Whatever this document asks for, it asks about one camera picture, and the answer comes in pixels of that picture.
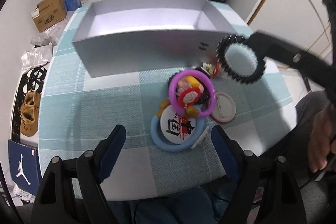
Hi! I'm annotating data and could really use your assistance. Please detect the black spiral hair tie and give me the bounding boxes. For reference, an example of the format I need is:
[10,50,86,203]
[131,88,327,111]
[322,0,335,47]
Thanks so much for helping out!
[216,34,267,85]

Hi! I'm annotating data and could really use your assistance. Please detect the purple ring bracelet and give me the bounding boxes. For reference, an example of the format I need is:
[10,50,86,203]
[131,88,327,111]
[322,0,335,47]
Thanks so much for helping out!
[168,69,217,119]

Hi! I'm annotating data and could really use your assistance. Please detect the right hand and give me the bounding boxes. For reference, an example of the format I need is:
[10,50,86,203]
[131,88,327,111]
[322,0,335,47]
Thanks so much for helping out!
[307,103,335,173]

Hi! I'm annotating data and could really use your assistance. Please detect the blue Jordan shoe box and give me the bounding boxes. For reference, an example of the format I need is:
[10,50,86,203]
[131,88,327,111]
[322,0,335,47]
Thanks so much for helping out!
[8,140,42,196]

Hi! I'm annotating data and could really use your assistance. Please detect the teal plaid tablecloth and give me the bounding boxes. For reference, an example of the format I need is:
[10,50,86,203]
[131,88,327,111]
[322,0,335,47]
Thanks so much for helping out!
[38,8,296,201]

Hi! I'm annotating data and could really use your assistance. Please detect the brown boots pair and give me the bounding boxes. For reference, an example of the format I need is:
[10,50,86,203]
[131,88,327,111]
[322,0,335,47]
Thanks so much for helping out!
[20,91,41,137]

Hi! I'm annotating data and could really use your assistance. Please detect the white round pin badge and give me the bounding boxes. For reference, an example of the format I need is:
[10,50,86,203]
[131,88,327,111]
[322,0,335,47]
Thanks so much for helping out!
[210,91,236,123]

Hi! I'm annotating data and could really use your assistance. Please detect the red white flower hair clip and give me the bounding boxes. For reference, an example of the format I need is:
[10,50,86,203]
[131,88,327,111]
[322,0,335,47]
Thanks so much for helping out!
[202,62,223,78]

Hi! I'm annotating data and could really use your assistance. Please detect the black white sandals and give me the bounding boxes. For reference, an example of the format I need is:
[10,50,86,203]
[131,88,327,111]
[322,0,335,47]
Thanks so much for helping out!
[23,66,47,94]

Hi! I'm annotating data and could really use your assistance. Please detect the calligraphy round badge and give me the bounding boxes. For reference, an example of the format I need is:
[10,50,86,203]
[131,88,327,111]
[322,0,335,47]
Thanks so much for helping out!
[159,105,197,144]

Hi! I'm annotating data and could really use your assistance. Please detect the silver plastic bag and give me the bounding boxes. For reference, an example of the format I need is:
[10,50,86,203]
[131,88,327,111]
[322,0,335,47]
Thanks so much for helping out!
[21,43,54,74]

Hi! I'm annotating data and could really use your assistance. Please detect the white plastic bag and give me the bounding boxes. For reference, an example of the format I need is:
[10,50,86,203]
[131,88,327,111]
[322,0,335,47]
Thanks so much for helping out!
[30,27,63,46]

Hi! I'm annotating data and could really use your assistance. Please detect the white open cardboard box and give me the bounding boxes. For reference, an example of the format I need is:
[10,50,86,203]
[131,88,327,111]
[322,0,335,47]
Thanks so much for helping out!
[72,0,234,77]

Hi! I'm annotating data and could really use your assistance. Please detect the brown cardboard box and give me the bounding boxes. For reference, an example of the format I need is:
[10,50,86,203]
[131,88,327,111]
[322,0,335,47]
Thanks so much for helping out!
[31,0,67,33]

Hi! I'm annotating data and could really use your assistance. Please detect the blue ring bracelet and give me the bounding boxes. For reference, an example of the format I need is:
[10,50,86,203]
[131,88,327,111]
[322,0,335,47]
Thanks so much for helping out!
[150,108,206,153]

